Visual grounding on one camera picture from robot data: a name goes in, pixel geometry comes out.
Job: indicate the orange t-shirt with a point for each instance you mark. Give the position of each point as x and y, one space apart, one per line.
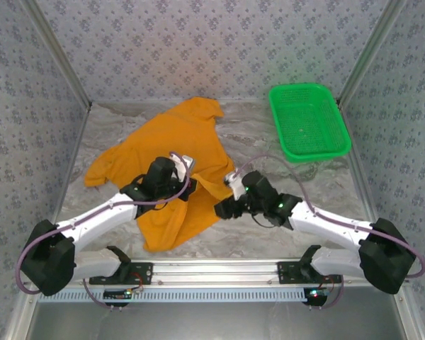
170 138

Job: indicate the green plastic basket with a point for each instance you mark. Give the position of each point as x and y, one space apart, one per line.
310 124

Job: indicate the aluminium frame post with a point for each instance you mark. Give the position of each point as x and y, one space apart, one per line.
370 53
60 53

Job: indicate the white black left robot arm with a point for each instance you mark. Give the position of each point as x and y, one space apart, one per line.
95 216

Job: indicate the left controller board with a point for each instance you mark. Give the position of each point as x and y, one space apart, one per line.
117 294

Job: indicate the right controller board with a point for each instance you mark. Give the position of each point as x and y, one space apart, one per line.
315 295

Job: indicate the controller board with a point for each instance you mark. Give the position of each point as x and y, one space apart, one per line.
117 294
315 295

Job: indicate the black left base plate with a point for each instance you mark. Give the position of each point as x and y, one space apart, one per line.
145 272

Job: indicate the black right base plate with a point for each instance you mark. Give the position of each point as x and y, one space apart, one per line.
285 272

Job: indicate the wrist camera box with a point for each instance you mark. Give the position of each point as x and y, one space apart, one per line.
235 186
186 163

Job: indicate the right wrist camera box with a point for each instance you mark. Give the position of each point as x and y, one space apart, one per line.
235 186

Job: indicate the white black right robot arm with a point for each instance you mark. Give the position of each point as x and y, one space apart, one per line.
326 219

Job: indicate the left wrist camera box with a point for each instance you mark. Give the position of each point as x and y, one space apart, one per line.
186 163

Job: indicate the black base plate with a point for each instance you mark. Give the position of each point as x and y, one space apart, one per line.
285 272
145 272

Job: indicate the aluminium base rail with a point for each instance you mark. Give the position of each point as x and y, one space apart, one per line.
212 272

